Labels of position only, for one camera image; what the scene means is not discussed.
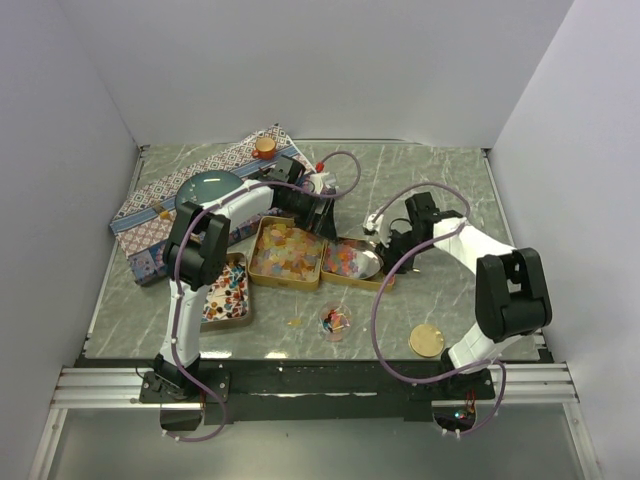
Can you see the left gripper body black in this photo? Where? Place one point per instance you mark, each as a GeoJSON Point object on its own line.
{"type": "Point", "coordinates": [302, 207]}

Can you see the metal candy scoop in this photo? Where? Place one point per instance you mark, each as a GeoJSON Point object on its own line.
{"type": "Point", "coordinates": [369, 259]}

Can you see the gold tin with gummy candies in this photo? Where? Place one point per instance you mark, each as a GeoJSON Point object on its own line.
{"type": "Point", "coordinates": [333, 269]}

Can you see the gold tin with popsicle candies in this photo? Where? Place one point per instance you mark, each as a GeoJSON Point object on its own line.
{"type": "Point", "coordinates": [285, 256]}

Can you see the clear glass jar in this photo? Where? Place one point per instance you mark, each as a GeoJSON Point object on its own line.
{"type": "Point", "coordinates": [335, 320]}

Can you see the wooden jar lid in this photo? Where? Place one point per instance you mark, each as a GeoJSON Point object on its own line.
{"type": "Point", "coordinates": [426, 340]}

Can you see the teal ceramic plate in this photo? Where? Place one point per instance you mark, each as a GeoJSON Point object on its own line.
{"type": "Point", "coordinates": [205, 187]}

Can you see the gold tin with lollipops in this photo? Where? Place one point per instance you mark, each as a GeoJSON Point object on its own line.
{"type": "Point", "coordinates": [228, 302]}

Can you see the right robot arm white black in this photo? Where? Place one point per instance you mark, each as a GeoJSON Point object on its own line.
{"type": "Point", "coordinates": [511, 294]}

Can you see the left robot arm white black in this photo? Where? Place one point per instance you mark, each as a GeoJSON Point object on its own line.
{"type": "Point", "coordinates": [209, 206]}

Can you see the orange cup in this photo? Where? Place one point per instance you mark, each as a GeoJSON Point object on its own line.
{"type": "Point", "coordinates": [265, 148]}

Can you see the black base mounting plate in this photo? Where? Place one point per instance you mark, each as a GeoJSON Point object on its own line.
{"type": "Point", "coordinates": [264, 390]}

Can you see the patterned placemat cloth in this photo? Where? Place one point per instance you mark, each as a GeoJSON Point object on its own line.
{"type": "Point", "coordinates": [143, 223]}

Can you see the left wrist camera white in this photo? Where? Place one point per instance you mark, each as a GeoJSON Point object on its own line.
{"type": "Point", "coordinates": [322, 181]}

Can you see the aluminium rail frame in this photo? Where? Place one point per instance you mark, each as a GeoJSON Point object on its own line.
{"type": "Point", "coordinates": [112, 388]}

